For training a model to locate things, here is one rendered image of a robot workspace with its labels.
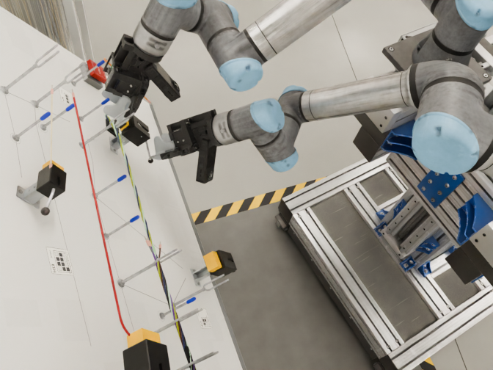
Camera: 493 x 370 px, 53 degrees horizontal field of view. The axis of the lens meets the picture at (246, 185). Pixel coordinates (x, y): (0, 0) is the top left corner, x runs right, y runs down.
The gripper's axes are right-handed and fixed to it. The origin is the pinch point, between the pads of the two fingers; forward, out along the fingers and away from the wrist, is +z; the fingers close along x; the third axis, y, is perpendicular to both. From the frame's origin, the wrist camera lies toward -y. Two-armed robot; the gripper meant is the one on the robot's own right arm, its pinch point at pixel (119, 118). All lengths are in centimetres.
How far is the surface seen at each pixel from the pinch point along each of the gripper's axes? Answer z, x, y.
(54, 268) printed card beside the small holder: 1.3, 41.1, 14.2
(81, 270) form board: 3.8, 39.3, 8.9
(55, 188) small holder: -7.2, 31.5, 16.7
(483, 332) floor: 40, 26, -187
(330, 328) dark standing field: 70, 11, -124
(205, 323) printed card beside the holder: 20, 39, -26
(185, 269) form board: 17.9, 26.4, -21.7
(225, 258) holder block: 10.0, 27.8, -28.1
